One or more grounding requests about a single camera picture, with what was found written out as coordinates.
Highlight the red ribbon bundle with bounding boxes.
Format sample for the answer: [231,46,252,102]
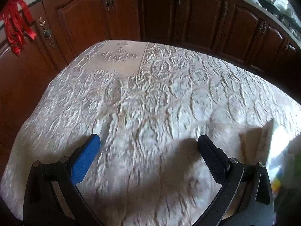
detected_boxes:
[0,0,37,56]

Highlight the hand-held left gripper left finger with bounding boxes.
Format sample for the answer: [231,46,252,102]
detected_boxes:
[23,134,104,226]

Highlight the embossed white tablecloth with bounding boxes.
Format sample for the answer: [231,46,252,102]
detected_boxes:
[0,40,301,226]

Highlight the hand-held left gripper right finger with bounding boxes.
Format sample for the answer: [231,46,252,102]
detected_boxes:
[188,135,274,226]

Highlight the black wok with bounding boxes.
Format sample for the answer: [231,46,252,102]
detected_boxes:
[256,0,280,13]

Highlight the clear plastic bag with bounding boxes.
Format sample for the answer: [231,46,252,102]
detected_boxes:
[237,120,301,208]

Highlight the brown wooden base cabinets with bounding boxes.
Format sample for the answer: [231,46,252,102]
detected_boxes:
[0,0,301,175]

